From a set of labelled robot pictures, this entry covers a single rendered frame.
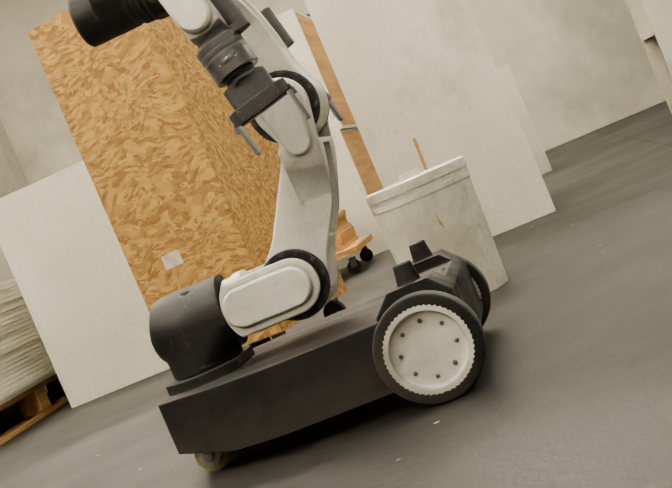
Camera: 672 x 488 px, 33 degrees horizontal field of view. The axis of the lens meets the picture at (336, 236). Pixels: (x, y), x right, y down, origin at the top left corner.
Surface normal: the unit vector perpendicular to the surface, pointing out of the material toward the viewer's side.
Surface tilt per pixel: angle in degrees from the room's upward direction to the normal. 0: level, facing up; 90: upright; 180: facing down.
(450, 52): 90
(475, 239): 92
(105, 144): 90
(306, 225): 90
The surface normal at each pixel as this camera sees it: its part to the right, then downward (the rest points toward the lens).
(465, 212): 0.60, -0.18
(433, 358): -0.15, 0.11
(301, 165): 0.03, 0.48
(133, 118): -0.40, 0.21
